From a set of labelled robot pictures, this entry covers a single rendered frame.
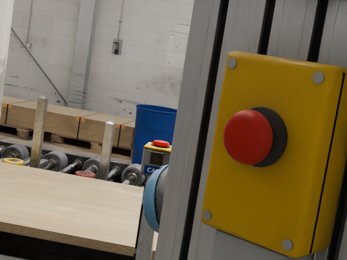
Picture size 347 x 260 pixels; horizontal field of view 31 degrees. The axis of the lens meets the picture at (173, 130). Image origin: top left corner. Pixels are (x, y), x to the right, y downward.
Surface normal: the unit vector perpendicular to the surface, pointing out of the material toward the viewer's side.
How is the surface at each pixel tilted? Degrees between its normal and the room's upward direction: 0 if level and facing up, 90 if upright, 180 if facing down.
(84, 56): 90
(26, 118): 90
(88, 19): 90
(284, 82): 90
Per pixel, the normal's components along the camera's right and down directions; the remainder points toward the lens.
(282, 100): -0.65, 0.00
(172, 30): -0.19, 0.11
